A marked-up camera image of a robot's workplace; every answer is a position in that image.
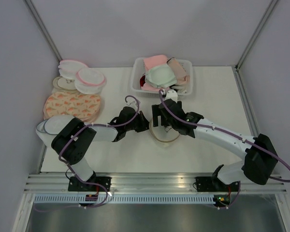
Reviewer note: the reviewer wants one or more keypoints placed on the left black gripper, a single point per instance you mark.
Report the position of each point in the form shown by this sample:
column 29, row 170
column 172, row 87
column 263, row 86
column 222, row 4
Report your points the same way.
column 144, row 123

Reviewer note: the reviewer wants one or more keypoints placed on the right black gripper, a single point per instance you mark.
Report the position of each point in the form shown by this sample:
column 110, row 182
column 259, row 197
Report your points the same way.
column 156, row 112

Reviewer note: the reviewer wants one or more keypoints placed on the beige trimmed mesh laundry bag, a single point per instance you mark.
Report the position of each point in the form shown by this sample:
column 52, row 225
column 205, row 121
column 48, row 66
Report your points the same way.
column 164, row 135

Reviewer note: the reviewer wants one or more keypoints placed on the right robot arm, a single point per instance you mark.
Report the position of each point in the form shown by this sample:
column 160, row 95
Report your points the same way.
column 257, row 154

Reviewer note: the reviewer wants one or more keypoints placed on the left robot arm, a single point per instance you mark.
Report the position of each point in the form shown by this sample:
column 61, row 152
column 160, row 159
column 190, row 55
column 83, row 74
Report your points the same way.
column 73, row 141

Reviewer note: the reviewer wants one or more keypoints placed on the carrot print laundry bag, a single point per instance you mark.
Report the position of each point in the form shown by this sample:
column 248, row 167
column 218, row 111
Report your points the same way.
column 85, row 107

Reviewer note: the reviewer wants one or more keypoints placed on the pink trimmed mesh laundry bag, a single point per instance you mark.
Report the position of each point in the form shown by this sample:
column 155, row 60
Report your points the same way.
column 89, row 81

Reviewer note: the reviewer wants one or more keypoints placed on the beige flat laundry bag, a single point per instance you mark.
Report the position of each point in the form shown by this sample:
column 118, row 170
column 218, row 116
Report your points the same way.
column 64, row 84

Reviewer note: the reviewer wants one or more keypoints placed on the pink trimmed bag at back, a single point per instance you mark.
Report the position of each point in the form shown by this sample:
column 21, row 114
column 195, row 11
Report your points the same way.
column 68, row 68

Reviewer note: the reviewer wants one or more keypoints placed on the white plastic basket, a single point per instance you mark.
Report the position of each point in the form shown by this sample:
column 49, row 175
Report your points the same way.
column 140, row 87

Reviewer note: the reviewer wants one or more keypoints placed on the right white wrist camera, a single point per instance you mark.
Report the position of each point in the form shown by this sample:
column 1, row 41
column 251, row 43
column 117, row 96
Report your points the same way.
column 171, row 95

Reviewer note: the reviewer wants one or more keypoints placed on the white slotted cable duct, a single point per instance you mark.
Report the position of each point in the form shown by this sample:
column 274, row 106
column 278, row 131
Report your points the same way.
column 138, row 198

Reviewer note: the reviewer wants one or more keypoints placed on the aluminium mounting rail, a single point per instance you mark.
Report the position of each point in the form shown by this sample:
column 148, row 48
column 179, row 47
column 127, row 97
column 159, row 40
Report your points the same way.
column 144, row 183

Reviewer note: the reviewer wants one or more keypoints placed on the right aluminium frame post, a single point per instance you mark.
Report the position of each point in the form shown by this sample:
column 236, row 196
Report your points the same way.
column 257, row 32

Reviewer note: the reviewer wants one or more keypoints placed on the aluminium frame post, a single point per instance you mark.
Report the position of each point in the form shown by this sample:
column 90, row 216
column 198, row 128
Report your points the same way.
column 257, row 32
column 41, row 26

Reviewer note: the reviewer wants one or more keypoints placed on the left aluminium frame post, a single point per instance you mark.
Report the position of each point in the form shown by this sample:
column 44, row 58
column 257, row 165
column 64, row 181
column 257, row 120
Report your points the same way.
column 41, row 26

